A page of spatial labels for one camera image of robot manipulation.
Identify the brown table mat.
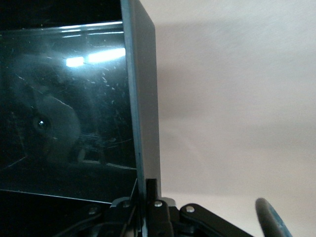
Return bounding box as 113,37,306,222
138,0,316,237

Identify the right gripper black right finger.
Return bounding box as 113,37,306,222
145,179,255,237

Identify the black plastic box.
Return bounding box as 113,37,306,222
0,0,162,237

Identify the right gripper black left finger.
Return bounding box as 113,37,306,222
56,179,143,237

